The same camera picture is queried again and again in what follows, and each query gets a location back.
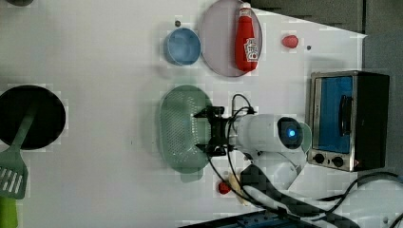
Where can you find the silver toaster oven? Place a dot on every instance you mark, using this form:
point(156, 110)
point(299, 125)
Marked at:
point(348, 116)

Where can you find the red toy strawberry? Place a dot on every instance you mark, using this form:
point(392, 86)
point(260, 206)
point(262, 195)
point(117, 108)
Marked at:
point(224, 188)

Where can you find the green slotted spatula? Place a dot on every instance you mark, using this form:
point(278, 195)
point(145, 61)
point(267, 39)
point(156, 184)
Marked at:
point(14, 172)

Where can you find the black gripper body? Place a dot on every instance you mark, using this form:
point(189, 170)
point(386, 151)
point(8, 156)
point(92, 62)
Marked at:
point(219, 143)

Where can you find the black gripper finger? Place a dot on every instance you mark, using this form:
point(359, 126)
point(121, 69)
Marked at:
point(205, 113)
point(205, 148)

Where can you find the pink toy fruit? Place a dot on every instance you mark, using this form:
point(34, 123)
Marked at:
point(290, 41)

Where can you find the peeled toy banana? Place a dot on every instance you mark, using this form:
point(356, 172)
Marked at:
point(234, 182)

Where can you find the blue bowl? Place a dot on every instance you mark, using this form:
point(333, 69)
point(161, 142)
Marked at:
point(182, 47)

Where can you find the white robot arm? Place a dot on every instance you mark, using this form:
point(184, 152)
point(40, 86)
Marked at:
point(275, 147)

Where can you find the grey round plate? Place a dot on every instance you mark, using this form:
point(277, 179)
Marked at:
point(217, 32)

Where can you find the red ketchup bottle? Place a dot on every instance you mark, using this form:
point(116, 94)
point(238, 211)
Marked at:
point(246, 47)

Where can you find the green oval strainer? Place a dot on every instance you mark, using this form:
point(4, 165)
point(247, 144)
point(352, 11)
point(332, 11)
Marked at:
point(180, 131)

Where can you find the black round object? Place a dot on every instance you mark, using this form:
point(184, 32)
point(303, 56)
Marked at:
point(20, 3)

